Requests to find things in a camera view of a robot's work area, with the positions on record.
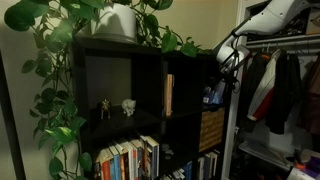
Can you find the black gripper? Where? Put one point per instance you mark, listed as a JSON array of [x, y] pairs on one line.
[[228, 78]]

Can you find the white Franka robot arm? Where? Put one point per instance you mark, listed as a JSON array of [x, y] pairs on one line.
[[283, 15]]

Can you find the large blue book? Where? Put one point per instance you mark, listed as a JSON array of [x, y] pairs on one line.
[[218, 95]]

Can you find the thin blue book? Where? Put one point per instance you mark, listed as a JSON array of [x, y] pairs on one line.
[[208, 96]]

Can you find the tan wooden book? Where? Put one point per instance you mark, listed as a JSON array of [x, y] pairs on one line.
[[169, 95]]

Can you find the tall white book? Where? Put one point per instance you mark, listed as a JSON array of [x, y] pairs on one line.
[[213, 163]]

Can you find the dark blue book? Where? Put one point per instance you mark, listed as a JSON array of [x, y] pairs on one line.
[[206, 166]]

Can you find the slim white book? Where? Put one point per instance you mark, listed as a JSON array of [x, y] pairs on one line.
[[201, 168]]

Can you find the short blue book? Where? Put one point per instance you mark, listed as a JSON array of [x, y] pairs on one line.
[[188, 170]]

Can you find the dark patterned book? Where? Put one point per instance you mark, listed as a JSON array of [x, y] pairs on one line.
[[145, 160]]

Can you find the grey blue book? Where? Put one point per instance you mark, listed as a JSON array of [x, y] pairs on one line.
[[140, 160]]

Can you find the white book red stripe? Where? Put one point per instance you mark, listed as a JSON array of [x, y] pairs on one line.
[[134, 163]]

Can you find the orange brown spine book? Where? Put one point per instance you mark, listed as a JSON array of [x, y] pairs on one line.
[[122, 166]]

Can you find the blue spine book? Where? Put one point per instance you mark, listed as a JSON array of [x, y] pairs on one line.
[[116, 166]]

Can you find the beige book red spine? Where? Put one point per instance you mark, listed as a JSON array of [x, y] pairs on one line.
[[106, 166]]

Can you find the black jacket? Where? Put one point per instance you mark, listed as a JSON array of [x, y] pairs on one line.
[[251, 76]]

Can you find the white red jacket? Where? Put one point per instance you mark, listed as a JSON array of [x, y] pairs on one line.
[[266, 90]]

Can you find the woven wicker basket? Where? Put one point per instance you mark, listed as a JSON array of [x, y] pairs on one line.
[[211, 128]]

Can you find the black long coat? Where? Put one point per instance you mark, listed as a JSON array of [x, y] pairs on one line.
[[283, 93]]

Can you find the metal closet rod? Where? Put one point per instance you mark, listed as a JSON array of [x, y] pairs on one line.
[[290, 46]]

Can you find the white closet shelf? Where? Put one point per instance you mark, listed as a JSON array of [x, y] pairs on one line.
[[286, 38]]

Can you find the white low shelf board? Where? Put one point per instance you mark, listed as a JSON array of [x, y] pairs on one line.
[[263, 153]]

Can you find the brown garment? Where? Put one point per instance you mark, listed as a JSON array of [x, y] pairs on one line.
[[311, 100]]

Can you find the grey round stone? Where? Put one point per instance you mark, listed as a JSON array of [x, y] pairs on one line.
[[165, 146], [169, 152], [167, 157]]

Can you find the cardboard box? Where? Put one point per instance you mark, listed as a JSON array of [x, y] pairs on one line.
[[313, 21]]

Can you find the white elephant figurine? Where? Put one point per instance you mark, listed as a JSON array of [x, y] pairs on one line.
[[128, 106]]

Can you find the row of lower books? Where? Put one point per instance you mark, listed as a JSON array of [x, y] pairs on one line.
[[154, 156]]

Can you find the row of books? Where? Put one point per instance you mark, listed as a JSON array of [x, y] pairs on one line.
[[128, 160], [154, 156]]

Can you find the small white books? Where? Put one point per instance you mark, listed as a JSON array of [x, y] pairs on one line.
[[176, 174]]

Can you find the small orange object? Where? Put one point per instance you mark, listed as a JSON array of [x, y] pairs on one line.
[[299, 164]]

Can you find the black cube bookshelf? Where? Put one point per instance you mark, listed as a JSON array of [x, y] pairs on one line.
[[116, 50]]

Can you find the white plastic object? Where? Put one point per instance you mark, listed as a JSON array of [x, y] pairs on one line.
[[300, 174]]

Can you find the purple object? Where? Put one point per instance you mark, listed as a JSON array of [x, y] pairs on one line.
[[313, 165]]

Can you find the brass animal figurine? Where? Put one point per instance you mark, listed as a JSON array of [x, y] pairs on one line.
[[106, 107]]

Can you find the white plant pot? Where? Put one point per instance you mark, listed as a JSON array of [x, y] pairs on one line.
[[115, 23]]

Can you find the green pothos plant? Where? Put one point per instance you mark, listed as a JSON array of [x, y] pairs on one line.
[[63, 30]]

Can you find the black slanted pole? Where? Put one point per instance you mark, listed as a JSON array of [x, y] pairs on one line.
[[11, 126]]

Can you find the white door frame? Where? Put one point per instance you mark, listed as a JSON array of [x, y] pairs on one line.
[[230, 143]]

